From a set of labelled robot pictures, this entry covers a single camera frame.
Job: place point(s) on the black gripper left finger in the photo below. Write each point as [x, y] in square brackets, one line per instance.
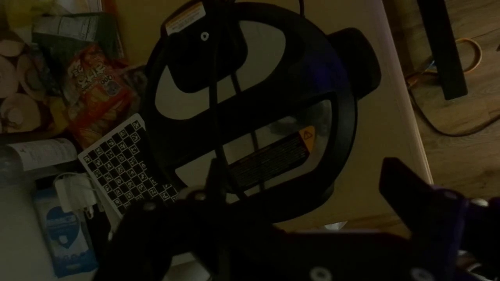
[150, 236]

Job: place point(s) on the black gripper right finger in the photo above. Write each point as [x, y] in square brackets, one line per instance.
[442, 222]

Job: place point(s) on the checkerboard calibration card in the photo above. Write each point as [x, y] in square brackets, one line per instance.
[121, 167]

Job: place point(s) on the blue white packet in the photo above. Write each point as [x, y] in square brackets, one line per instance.
[65, 236]

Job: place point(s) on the red snack bag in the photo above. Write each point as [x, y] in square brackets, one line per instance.
[96, 95]

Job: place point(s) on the green snack box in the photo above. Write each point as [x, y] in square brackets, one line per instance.
[61, 38]

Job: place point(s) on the black table leg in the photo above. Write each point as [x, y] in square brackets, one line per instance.
[440, 38]

